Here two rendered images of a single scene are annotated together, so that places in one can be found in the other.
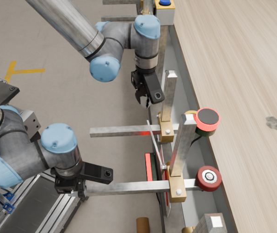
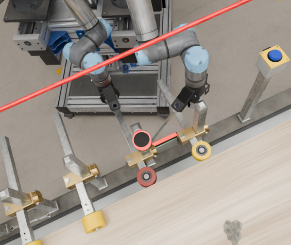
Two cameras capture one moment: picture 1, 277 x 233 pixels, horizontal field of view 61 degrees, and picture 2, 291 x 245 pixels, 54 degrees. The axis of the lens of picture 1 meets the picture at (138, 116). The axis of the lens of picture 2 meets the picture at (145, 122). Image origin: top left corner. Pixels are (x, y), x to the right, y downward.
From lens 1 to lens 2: 0.76 m
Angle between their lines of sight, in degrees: 44
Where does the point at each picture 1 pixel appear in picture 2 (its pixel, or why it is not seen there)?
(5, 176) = (65, 54)
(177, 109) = not seen: hidden behind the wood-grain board
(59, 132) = (92, 61)
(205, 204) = not seen: hidden behind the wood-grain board
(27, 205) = (134, 79)
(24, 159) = (75, 55)
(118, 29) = (182, 41)
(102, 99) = (278, 75)
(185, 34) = not seen: outside the picture
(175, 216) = (132, 172)
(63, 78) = (282, 22)
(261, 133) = (212, 216)
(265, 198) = (144, 222)
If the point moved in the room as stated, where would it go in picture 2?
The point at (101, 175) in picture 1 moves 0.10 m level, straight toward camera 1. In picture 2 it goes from (110, 102) to (92, 116)
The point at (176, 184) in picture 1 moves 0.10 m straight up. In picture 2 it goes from (136, 156) to (132, 149)
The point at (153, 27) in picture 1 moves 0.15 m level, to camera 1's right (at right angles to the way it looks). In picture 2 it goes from (190, 62) to (211, 102)
